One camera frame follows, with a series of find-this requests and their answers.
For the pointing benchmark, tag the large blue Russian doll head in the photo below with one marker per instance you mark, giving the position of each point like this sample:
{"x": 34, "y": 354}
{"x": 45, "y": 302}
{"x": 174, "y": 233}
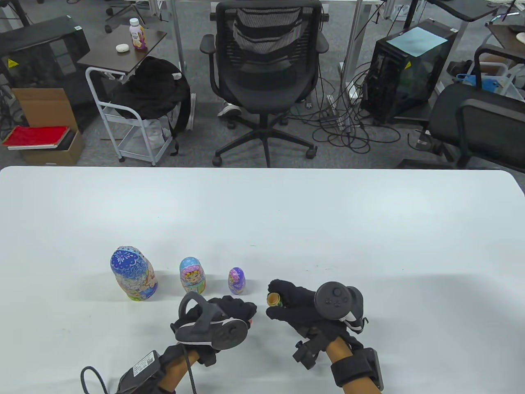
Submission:
{"x": 127, "y": 262}

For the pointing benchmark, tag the person's right forearm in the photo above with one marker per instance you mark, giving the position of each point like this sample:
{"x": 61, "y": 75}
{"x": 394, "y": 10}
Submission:
{"x": 344, "y": 353}

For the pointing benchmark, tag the black round tracking controller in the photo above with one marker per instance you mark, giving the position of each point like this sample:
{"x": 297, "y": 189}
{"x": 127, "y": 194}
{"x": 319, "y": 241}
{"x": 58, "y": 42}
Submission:
{"x": 334, "y": 301}
{"x": 229, "y": 334}

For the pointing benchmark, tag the teal paper sheet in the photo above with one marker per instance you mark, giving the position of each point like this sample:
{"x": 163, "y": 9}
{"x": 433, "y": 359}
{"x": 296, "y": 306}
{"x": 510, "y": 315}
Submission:
{"x": 416, "y": 41}

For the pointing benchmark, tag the white metal cart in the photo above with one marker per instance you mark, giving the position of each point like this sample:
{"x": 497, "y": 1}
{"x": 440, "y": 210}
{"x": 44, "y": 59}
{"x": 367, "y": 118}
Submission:
{"x": 139, "y": 150}

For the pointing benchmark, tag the cardboard box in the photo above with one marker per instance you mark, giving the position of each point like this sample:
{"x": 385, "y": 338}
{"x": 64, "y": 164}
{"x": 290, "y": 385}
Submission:
{"x": 45, "y": 106}

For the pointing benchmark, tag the white power strip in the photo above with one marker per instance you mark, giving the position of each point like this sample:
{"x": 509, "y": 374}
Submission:
{"x": 333, "y": 102}

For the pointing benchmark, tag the person's left forearm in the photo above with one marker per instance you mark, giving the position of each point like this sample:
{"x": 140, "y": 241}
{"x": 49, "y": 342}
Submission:
{"x": 174, "y": 369}

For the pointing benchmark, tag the blue bag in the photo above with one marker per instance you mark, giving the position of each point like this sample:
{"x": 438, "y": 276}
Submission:
{"x": 490, "y": 84}

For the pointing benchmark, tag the black mesh office chair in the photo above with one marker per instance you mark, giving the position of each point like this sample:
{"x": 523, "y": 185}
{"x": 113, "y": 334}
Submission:
{"x": 266, "y": 90}

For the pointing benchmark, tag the dark side table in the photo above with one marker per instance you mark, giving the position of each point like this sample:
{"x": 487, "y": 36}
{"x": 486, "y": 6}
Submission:
{"x": 123, "y": 59}
{"x": 504, "y": 35}

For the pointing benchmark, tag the person's right hand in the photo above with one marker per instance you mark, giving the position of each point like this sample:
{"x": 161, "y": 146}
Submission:
{"x": 299, "y": 308}

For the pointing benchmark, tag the black cabinet with yellow sticker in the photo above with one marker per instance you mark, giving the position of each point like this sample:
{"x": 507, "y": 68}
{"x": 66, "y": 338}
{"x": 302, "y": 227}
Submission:
{"x": 37, "y": 53}

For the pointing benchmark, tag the small green Russian doll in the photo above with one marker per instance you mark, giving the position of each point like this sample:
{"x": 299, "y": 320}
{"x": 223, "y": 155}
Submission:
{"x": 272, "y": 299}

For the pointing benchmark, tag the medium Russian doll base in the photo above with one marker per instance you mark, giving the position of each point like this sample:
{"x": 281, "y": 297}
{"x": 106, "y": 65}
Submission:
{"x": 192, "y": 288}

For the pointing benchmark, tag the black computer tower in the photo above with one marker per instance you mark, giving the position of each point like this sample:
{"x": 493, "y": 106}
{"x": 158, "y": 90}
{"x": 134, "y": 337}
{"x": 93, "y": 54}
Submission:
{"x": 393, "y": 82}

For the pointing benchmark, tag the white round case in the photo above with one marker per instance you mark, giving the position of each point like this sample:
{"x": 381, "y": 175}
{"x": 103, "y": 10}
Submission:
{"x": 122, "y": 48}

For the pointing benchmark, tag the person's left hand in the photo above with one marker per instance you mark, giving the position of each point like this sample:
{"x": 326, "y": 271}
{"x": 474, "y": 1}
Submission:
{"x": 238, "y": 308}

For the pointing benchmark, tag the black padded office chair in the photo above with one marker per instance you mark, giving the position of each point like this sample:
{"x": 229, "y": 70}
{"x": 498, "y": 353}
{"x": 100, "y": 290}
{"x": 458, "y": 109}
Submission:
{"x": 484, "y": 119}

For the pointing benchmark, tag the black backpack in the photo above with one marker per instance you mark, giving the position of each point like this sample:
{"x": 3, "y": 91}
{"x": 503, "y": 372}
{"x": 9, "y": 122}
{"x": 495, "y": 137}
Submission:
{"x": 151, "y": 90}

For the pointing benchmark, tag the red notebook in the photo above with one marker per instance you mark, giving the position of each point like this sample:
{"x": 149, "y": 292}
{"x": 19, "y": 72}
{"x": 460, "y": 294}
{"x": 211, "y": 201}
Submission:
{"x": 35, "y": 136}

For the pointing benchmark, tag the purple Russian doll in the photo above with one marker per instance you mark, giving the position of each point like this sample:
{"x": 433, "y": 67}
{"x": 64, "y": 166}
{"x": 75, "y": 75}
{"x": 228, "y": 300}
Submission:
{"x": 236, "y": 281}

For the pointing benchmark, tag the black desk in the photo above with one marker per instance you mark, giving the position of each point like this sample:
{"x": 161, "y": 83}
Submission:
{"x": 471, "y": 10}

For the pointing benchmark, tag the large floral Russian doll base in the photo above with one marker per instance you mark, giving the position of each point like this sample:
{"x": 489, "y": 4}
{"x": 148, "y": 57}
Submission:
{"x": 141, "y": 287}

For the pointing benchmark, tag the medium pink Russian doll head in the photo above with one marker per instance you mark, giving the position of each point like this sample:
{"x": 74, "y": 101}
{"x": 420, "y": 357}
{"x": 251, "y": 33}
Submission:
{"x": 189, "y": 266}

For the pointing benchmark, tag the black book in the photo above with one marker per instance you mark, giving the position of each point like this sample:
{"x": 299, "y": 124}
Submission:
{"x": 67, "y": 138}

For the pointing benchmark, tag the purple label drink bottle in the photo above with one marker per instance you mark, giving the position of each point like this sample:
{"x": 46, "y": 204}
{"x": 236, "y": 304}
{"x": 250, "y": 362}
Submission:
{"x": 138, "y": 39}

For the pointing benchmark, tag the grey desk leg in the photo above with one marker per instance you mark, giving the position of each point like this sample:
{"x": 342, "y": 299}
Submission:
{"x": 352, "y": 41}

